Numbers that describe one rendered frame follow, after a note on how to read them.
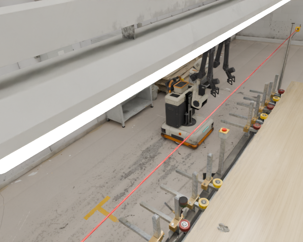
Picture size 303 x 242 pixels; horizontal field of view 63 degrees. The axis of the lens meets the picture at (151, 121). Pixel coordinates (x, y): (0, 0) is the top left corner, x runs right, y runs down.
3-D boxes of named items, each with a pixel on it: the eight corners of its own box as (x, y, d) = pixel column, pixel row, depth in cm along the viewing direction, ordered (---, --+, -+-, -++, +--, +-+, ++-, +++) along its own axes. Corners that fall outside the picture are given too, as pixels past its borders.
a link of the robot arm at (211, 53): (211, 44, 296) (208, 47, 289) (216, 45, 293) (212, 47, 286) (209, 78, 320) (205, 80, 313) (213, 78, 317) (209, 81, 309)
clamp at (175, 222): (169, 228, 183) (168, 224, 181) (178, 216, 192) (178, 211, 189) (175, 233, 180) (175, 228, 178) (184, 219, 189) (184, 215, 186)
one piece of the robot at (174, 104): (165, 130, 405) (162, 83, 360) (182, 115, 440) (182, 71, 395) (182, 137, 386) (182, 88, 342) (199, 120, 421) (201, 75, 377)
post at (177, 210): (175, 237, 198) (174, 197, 172) (178, 234, 200) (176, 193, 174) (179, 239, 196) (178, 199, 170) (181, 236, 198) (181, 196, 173)
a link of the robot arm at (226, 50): (227, 36, 323) (223, 38, 316) (231, 36, 320) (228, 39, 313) (224, 67, 347) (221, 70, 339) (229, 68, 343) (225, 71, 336)
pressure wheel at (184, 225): (177, 234, 182) (176, 224, 176) (182, 226, 187) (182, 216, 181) (186, 240, 177) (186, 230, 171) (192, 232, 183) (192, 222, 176)
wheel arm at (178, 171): (175, 173, 235) (175, 169, 232) (177, 170, 237) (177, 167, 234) (218, 192, 211) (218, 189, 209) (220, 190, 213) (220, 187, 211)
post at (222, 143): (216, 174, 243) (220, 137, 219) (219, 170, 246) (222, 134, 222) (220, 175, 240) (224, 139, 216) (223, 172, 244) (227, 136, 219)
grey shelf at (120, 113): (107, 121, 476) (90, 39, 392) (136, 102, 533) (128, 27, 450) (123, 127, 451) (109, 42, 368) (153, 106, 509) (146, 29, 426)
